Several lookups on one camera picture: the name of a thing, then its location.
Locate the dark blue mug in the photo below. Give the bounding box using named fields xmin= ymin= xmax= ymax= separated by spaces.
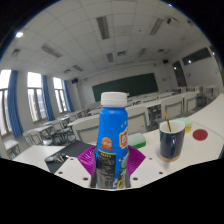
xmin=158 ymin=119 xmax=186 ymax=163

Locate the flat round red coaster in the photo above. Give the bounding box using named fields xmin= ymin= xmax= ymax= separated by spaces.
xmin=192 ymin=128 xmax=209 ymax=142

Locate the yellow-green small container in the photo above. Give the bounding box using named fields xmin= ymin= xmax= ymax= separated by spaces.
xmin=175 ymin=117 xmax=194 ymax=134

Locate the dark high wall window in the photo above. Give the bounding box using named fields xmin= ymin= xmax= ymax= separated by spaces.
xmin=181 ymin=47 xmax=213 ymax=67

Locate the green sponge block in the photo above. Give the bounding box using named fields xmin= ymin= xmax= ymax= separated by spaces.
xmin=127 ymin=132 xmax=147 ymax=150

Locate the group of ceiling lights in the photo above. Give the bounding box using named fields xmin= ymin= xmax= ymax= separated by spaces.
xmin=9 ymin=14 xmax=174 ymax=73

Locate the green chalkboard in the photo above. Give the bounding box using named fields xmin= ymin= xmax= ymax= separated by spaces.
xmin=91 ymin=72 xmax=159 ymax=103

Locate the blue white-capped drink bottle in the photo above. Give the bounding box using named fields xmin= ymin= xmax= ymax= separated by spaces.
xmin=90 ymin=91 xmax=132 ymax=190

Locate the classroom window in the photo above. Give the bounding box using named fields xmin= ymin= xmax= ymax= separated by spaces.
xmin=52 ymin=77 xmax=68 ymax=115
xmin=27 ymin=71 xmax=48 ymax=123
xmin=0 ymin=69 xmax=13 ymax=138

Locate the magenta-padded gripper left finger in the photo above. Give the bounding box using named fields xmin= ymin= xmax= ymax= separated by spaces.
xmin=54 ymin=145 xmax=99 ymax=189

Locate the group of classroom desks and chairs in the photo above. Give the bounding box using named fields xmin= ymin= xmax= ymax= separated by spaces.
xmin=3 ymin=84 xmax=221 ymax=160

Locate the dark classroom door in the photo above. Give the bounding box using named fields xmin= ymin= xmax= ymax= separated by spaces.
xmin=171 ymin=60 xmax=188 ymax=89

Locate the wooden stir stick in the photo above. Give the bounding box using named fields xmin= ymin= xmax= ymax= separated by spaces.
xmin=163 ymin=111 xmax=173 ymax=133

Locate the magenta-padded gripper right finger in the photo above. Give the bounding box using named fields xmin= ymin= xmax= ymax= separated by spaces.
xmin=126 ymin=144 xmax=168 ymax=188

